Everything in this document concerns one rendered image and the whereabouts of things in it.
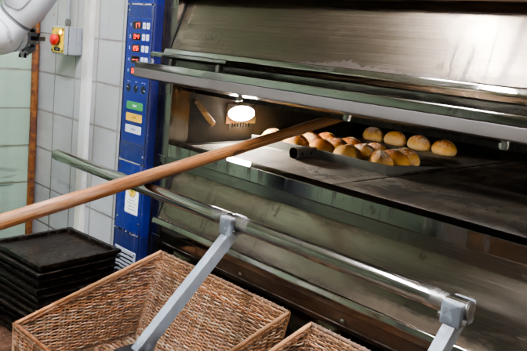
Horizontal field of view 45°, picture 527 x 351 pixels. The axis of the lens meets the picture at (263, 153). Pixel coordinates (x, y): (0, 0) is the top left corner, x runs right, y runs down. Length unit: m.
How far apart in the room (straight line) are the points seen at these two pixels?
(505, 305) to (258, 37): 0.89
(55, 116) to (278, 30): 1.21
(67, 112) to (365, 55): 1.38
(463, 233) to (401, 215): 0.15
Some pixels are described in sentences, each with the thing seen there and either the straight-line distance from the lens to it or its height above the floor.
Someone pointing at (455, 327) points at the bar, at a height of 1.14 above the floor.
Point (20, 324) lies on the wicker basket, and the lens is 1.84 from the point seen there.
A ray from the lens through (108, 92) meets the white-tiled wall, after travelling 2.27.
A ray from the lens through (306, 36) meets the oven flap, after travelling 1.59.
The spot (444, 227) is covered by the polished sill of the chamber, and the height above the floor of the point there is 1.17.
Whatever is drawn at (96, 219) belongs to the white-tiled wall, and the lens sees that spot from 2.38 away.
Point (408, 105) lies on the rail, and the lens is 1.23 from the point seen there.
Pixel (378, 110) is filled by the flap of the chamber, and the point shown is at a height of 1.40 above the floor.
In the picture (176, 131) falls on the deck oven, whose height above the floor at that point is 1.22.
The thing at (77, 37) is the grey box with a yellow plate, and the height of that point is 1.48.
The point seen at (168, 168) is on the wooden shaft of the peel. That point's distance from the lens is 1.47.
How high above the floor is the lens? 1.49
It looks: 9 degrees down
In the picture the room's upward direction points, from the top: 6 degrees clockwise
